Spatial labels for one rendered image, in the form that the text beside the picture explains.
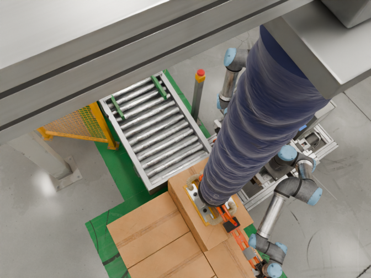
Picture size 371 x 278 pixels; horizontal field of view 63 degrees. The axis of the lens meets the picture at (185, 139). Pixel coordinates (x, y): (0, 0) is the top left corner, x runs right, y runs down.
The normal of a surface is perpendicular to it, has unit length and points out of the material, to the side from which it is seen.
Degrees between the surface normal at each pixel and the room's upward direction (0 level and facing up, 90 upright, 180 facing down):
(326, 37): 0
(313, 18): 0
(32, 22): 0
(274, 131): 73
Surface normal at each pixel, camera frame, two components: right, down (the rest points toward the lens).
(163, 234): 0.04, -0.37
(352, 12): -0.86, 0.46
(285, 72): -0.59, 0.78
